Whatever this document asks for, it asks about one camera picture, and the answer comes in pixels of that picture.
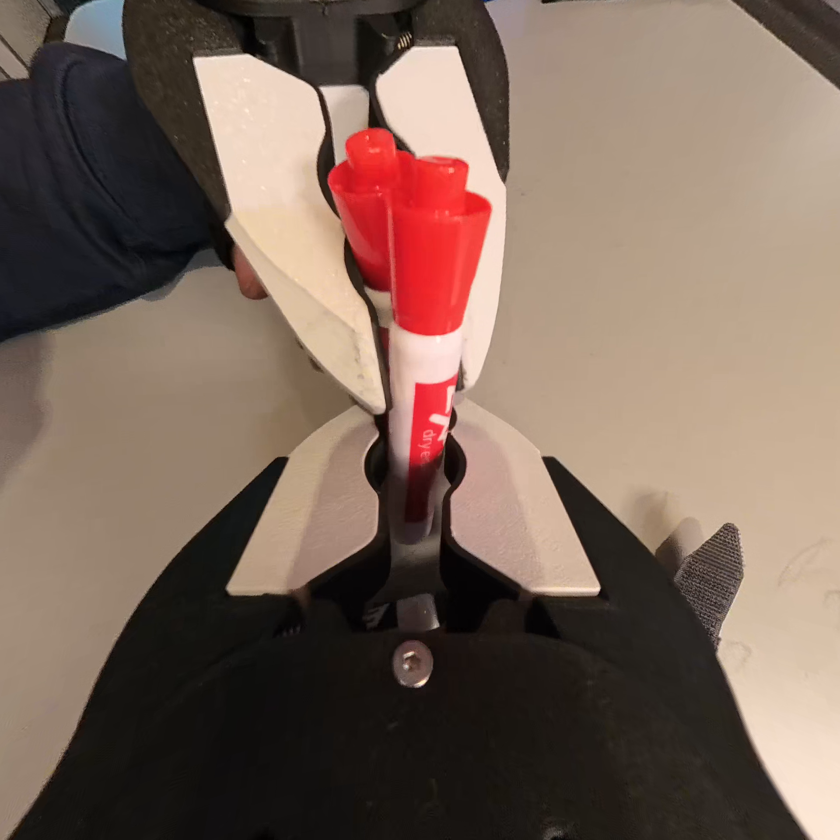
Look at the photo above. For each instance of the red dry erase marker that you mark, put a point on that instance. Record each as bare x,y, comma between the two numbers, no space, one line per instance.
440,263
361,197

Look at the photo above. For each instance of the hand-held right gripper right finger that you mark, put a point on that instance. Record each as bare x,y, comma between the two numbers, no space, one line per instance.
525,525

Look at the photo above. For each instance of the person's left hand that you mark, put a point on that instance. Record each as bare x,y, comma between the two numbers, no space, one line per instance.
252,278

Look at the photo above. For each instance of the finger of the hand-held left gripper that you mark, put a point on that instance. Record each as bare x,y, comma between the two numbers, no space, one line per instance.
276,197
446,112

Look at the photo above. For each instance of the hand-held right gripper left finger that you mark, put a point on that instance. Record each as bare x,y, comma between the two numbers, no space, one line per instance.
295,525

